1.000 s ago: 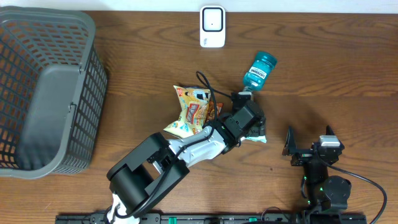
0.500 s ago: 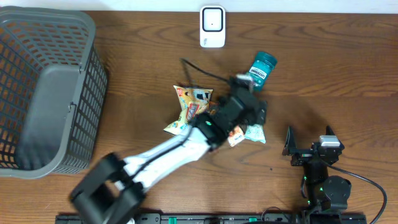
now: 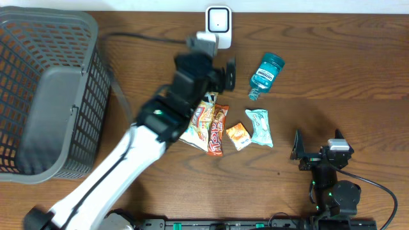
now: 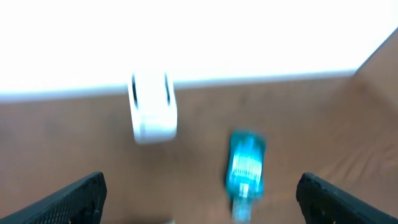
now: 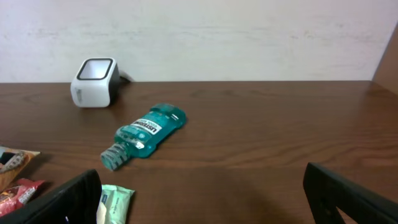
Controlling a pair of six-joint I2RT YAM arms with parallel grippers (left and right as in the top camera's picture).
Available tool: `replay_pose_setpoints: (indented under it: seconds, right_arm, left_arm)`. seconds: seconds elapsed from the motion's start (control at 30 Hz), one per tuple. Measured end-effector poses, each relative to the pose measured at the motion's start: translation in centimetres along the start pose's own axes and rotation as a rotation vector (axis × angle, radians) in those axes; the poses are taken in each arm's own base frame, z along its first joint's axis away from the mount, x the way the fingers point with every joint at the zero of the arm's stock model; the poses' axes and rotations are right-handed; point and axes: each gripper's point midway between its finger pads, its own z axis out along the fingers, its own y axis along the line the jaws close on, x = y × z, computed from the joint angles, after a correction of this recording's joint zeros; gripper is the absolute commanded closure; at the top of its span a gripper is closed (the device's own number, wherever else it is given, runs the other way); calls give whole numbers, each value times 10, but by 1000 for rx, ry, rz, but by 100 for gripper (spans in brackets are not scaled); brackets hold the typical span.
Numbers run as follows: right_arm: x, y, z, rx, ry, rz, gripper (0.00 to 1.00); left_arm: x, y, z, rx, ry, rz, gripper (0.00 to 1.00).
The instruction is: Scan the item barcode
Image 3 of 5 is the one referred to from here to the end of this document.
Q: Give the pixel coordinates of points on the cream snack bag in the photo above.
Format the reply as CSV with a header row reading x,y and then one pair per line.
x,y
197,133

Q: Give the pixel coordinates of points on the grey plastic shopping basket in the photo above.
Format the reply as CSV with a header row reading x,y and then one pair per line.
x,y
54,94

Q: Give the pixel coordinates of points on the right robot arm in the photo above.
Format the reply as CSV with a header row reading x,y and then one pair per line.
x,y
336,200

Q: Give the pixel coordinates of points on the white barcode scanner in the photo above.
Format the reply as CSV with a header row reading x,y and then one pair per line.
x,y
219,22

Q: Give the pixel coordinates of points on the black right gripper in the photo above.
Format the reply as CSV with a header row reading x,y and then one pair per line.
x,y
298,153

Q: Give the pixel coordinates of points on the orange chocolate bar wrapper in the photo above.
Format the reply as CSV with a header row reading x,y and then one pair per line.
x,y
216,130

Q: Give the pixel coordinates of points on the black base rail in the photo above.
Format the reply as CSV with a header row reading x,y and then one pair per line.
x,y
277,224

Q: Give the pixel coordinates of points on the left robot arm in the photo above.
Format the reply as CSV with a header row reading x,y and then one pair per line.
x,y
160,123

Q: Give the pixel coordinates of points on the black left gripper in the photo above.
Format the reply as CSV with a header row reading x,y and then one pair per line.
x,y
228,78

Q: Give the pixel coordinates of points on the small orange snack packet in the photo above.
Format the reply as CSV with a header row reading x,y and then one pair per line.
x,y
239,136

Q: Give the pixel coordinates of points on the blue mouthwash bottle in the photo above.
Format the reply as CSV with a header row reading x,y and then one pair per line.
x,y
263,78

